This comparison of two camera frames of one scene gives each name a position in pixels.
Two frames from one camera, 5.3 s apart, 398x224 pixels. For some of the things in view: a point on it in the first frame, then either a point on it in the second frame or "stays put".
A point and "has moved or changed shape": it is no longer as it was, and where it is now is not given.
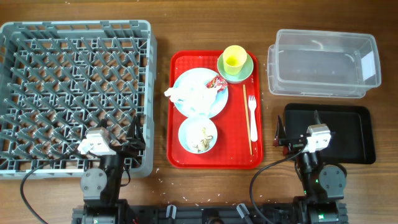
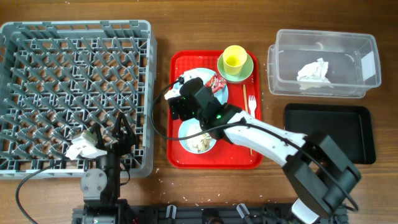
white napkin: [194, 95] has moved or changed shape
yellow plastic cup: [234, 58] stays put
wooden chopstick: [248, 121] stays put
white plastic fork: [252, 102] stays put
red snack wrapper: [216, 81] stays put
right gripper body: [293, 145] to [186, 110]
